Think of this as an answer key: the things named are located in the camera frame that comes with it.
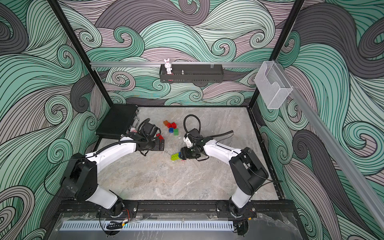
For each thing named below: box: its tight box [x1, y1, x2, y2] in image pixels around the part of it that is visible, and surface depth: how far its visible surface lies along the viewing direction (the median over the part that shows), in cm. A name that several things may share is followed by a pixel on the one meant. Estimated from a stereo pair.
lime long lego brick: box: [171, 153, 181, 161], surface depth 92 cm
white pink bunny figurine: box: [164, 58, 172, 75], surface depth 91 cm
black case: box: [96, 104, 139, 139], surface depth 105 cm
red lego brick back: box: [166, 122, 177, 129], surface depth 108 cm
